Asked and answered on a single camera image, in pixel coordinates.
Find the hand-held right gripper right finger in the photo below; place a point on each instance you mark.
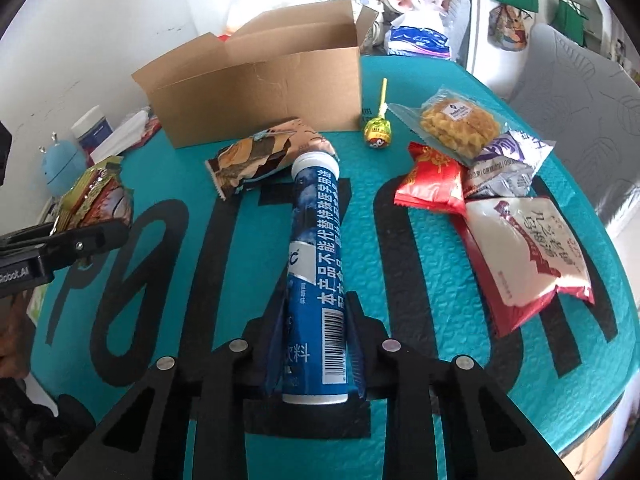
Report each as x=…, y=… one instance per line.
x=356, y=350

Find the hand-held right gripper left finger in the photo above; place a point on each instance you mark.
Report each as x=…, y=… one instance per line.
x=276, y=350

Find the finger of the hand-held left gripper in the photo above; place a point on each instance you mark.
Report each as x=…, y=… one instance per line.
x=25, y=237
x=85, y=245

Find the colourful nut snack packet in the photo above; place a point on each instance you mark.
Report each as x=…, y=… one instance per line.
x=95, y=200

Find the blue tablet tube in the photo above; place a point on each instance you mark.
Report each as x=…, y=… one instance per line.
x=315, y=240

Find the small red snack packet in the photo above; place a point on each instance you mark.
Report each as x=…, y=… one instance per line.
x=430, y=185

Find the brown biscuit packet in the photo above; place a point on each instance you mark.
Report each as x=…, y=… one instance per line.
x=250, y=160

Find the white red snack packet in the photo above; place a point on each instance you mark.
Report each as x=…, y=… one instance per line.
x=525, y=250

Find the cardboard box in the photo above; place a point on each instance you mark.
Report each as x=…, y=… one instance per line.
x=260, y=95

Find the silver purple snack packet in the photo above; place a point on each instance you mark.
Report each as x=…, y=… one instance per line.
x=505, y=170

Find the person's left hand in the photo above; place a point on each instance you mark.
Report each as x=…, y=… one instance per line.
x=15, y=340

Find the light blue round gadget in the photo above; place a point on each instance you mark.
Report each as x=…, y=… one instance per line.
x=62, y=165

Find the white tissue pack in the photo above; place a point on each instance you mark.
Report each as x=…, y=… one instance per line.
x=122, y=135

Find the white jar blue label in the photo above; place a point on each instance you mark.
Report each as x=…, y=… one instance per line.
x=95, y=127

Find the flat red packet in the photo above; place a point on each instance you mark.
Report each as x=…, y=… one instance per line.
x=150, y=130

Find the green lollipop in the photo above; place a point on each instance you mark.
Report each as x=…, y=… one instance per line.
x=376, y=135

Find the clear waffle snack bag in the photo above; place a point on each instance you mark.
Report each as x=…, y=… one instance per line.
x=457, y=125

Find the grey leaf-pattern chair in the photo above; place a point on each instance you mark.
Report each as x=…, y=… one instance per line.
x=580, y=125

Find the blue white plastic bag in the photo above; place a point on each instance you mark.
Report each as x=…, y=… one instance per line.
x=420, y=35

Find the white printed cup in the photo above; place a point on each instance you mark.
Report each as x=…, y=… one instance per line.
x=372, y=27

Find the patterned cloth bag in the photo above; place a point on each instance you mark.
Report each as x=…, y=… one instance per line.
x=510, y=27

